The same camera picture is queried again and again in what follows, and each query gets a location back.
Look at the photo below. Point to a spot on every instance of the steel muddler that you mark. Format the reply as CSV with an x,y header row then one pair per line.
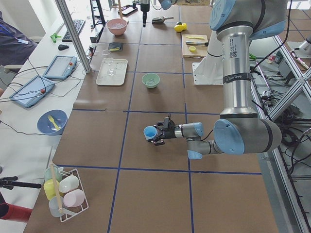
x,y
197,43

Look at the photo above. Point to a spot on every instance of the far blue teach pendant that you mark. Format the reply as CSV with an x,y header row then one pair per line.
x,y
60,67

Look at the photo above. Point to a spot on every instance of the yellow plastic cup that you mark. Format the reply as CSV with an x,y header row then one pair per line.
x,y
49,189

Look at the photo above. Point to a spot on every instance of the white wire cup rack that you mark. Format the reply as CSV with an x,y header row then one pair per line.
x,y
70,212

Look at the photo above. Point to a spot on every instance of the aluminium frame post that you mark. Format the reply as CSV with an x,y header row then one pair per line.
x,y
64,12

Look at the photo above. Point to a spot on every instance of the black tray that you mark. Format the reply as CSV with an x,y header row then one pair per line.
x,y
128,10

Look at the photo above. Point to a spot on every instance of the green clamp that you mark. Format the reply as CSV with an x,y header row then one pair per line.
x,y
54,37

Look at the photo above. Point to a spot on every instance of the green bowl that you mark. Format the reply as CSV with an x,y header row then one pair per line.
x,y
151,76

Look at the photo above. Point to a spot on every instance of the wooden cutting board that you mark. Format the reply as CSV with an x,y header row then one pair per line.
x,y
201,51

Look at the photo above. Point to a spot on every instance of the pink bowl with ice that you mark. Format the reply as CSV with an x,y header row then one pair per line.
x,y
117,26

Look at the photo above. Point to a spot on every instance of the yellow lemon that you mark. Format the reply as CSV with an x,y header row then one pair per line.
x,y
178,28
184,26

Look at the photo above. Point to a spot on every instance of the clear glass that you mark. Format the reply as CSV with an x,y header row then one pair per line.
x,y
110,68

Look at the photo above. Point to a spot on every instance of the near blue teach pendant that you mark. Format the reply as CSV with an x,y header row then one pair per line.
x,y
32,92

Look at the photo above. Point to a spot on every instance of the seated person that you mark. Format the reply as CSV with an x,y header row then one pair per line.
x,y
15,47

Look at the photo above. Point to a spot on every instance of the light blue plastic cup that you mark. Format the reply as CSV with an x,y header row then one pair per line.
x,y
150,132

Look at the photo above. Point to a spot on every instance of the cream bear tray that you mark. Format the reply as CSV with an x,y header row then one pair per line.
x,y
120,66

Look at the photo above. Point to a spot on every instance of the pink plastic cup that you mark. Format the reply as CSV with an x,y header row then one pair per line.
x,y
74,198

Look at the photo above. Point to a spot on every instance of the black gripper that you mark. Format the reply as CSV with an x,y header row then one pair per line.
x,y
145,6
169,134

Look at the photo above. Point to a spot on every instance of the clear ice cubes pile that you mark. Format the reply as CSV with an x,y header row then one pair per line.
x,y
151,82

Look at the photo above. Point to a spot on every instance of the blue bowl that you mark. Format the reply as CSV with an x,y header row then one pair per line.
x,y
47,128

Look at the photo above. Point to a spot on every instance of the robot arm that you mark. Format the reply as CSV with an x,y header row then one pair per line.
x,y
165,4
238,130

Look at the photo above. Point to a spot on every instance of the yellow plastic knife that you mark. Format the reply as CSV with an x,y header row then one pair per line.
x,y
195,37

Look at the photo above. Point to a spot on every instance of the blue teach pendant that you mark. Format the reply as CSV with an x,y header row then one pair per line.
x,y
32,92
60,67

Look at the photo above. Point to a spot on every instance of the clear plastic cup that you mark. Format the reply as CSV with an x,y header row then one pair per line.
x,y
54,208

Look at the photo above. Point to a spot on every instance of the wooden rack handle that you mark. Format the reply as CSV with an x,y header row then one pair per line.
x,y
59,202

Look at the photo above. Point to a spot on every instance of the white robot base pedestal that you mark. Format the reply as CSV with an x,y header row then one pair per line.
x,y
210,70

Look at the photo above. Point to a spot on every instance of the half lemon slice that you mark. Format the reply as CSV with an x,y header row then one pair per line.
x,y
192,48

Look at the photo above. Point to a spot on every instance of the yellow sponge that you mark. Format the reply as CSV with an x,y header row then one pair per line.
x,y
115,49

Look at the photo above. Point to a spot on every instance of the green plastic cup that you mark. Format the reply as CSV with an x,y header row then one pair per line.
x,y
48,174

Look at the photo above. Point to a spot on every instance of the white plastic cup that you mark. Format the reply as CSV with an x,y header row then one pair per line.
x,y
68,184

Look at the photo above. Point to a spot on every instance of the yellow plastic fork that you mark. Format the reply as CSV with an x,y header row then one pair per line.
x,y
51,119

